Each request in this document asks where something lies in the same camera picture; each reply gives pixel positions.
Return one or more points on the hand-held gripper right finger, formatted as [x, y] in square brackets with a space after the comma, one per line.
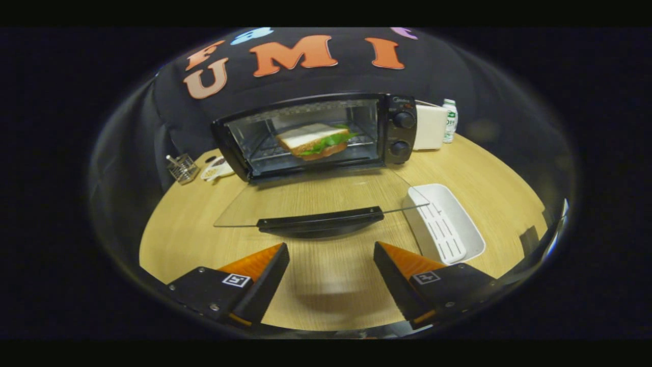
[395, 285]

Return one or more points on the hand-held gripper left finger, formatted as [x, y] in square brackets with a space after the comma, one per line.
[267, 285]

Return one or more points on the black toaster oven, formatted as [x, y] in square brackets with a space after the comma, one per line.
[402, 135]

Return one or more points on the lettuce sandwich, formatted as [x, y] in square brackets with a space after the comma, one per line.
[310, 137]

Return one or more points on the white bread toaster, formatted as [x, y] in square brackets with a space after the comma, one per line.
[428, 127]

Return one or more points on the white rectangular tray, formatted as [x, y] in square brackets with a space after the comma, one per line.
[458, 214]

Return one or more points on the white green-label drink bottle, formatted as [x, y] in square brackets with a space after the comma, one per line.
[450, 127]

